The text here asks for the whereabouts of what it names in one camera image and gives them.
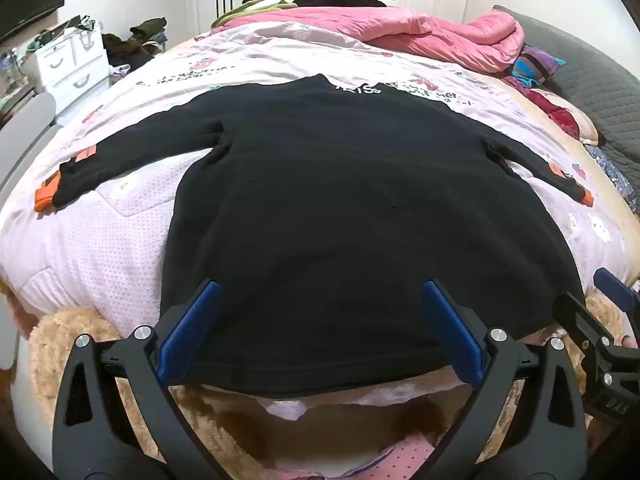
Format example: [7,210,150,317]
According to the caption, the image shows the blue floral cloth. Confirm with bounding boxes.
[585,145,640,211]

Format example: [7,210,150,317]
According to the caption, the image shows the lilac strawberry-print quilt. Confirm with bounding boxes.
[0,19,632,423]

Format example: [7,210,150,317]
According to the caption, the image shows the grey quilted headboard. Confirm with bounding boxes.
[492,5,640,201]

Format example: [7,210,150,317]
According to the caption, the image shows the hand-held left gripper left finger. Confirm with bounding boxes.
[51,279,266,480]

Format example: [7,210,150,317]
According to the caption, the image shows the white drawer cabinet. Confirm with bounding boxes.
[22,22,111,116]

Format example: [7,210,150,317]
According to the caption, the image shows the black sweater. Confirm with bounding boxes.
[34,74,595,400]

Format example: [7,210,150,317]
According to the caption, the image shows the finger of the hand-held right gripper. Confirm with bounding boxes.
[552,292,610,357]
[594,267,640,312]

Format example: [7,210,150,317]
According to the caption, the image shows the red patterned cloth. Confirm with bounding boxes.
[525,87,598,143]

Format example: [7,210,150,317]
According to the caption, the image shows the pink dotted clothing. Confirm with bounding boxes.
[270,432,443,480]

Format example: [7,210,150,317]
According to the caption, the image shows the pink comforter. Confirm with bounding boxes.
[295,4,526,77]

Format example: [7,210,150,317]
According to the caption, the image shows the grey chair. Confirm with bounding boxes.
[0,92,63,201]

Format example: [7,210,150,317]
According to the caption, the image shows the pile of dark clothes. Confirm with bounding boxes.
[102,17,168,73]

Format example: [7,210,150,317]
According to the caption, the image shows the striped colourful cloth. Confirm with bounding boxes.
[505,45,566,92]

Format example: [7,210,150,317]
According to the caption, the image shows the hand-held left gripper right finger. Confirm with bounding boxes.
[395,279,588,480]

